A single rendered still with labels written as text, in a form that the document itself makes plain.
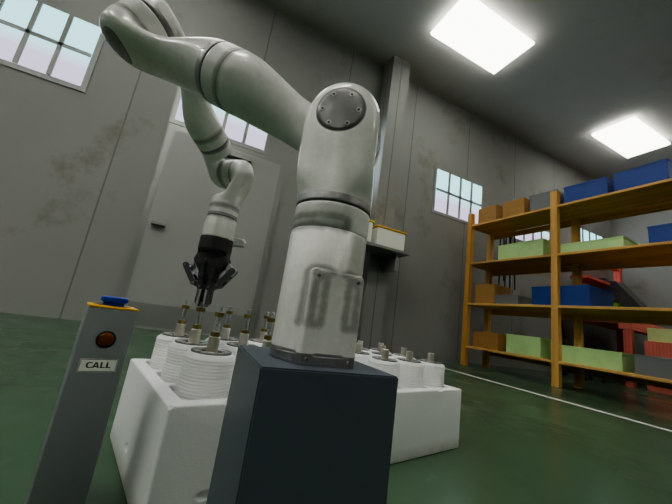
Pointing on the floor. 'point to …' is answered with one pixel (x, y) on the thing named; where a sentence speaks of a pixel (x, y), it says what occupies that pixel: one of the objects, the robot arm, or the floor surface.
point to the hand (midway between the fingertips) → (203, 298)
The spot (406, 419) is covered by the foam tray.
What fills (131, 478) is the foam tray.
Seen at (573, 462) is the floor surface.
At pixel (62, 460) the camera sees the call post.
